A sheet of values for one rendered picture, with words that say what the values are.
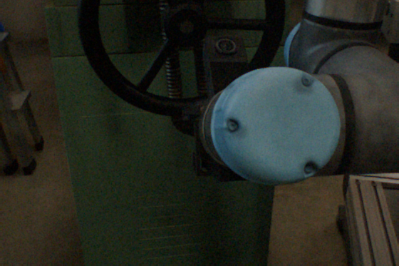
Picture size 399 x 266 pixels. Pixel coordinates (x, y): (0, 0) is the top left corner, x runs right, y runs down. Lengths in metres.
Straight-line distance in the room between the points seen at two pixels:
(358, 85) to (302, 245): 1.16
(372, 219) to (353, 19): 0.87
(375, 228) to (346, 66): 0.87
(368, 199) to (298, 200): 0.39
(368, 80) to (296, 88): 0.07
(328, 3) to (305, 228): 1.17
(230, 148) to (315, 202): 1.37
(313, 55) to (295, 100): 0.15
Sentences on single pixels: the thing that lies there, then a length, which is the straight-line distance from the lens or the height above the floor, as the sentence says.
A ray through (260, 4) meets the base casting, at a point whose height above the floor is 0.79.
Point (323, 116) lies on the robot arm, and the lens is 0.28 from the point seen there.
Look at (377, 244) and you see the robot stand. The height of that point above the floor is 0.23.
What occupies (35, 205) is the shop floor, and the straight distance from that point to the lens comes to 1.67.
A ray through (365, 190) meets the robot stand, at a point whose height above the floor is 0.23.
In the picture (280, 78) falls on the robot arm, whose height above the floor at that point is 0.87.
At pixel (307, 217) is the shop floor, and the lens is 1.56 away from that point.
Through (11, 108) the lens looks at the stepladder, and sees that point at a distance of 1.77.
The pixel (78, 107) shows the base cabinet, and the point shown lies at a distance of 0.87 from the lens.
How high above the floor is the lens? 0.97
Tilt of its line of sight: 27 degrees down
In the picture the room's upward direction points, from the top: straight up
